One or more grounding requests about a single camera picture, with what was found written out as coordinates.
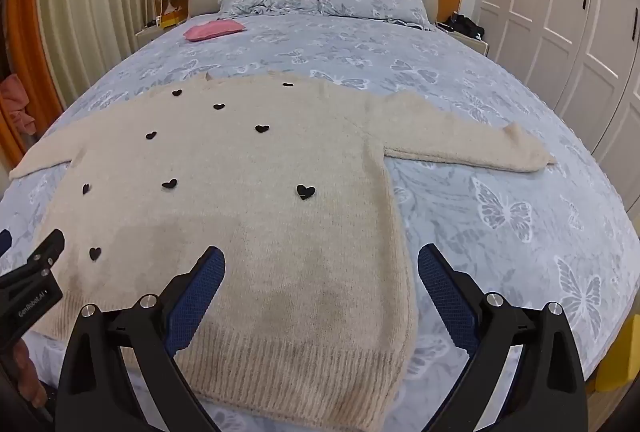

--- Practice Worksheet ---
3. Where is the black bag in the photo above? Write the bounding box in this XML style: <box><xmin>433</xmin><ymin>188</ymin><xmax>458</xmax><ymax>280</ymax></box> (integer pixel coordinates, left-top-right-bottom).
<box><xmin>440</xmin><ymin>12</ymin><xmax>486</xmax><ymax>40</ymax></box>

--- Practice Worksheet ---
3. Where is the yellow plastic object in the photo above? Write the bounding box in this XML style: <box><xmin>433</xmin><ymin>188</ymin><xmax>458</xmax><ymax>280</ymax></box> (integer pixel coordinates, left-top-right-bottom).
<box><xmin>595</xmin><ymin>315</ymin><xmax>640</xmax><ymax>395</ymax></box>

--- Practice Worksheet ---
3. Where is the white wardrobe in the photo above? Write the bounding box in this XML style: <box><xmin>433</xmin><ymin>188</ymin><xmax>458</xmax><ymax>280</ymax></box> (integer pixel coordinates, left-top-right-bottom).
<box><xmin>472</xmin><ymin>0</ymin><xmax>640</xmax><ymax>178</ymax></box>

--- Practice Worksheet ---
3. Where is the person's left hand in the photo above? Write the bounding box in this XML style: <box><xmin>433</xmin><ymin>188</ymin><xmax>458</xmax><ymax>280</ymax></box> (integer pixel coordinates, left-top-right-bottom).
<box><xmin>0</xmin><ymin>341</ymin><xmax>47</xmax><ymax>409</ymax></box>

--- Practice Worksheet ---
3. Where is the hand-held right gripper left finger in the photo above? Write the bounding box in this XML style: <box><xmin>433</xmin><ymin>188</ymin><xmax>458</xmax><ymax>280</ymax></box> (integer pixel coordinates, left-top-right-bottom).
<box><xmin>54</xmin><ymin>246</ymin><xmax>227</xmax><ymax>432</ymax></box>

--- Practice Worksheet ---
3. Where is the bed with butterfly duvet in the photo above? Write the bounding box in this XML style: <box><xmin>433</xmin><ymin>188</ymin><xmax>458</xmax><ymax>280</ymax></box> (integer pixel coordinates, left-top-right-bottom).
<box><xmin>0</xmin><ymin>10</ymin><xmax>640</xmax><ymax>432</ymax></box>

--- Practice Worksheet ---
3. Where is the beige sweater with black hearts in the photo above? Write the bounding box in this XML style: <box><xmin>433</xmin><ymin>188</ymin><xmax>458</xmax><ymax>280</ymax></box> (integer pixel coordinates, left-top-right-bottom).
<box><xmin>8</xmin><ymin>71</ymin><xmax>558</xmax><ymax>419</ymax></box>

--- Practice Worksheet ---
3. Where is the pink hanging cloth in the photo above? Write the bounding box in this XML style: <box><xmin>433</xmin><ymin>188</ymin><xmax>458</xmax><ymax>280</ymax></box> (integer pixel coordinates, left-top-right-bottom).
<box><xmin>0</xmin><ymin>75</ymin><xmax>38</xmax><ymax>138</ymax></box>

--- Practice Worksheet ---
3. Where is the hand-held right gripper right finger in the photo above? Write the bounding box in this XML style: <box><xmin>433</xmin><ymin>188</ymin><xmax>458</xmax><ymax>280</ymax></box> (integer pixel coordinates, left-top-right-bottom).
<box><xmin>417</xmin><ymin>243</ymin><xmax>588</xmax><ymax>432</ymax></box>

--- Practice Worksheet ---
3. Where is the orange curtain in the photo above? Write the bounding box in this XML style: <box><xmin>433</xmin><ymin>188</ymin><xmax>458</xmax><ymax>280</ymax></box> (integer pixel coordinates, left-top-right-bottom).
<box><xmin>0</xmin><ymin>0</ymin><xmax>66</xmax><ymax>168</ymax></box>

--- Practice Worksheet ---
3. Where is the white nightstand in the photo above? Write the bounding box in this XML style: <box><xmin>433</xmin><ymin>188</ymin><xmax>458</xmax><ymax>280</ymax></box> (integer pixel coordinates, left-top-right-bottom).
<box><xmin>135</xmin><ymin>15</ymin><xmax>188</xmax><ymax>58</ymax></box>
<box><xmin>435</xmin><ymin>20</ymin><xmax>490</xmax><ymax>58</ymax></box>

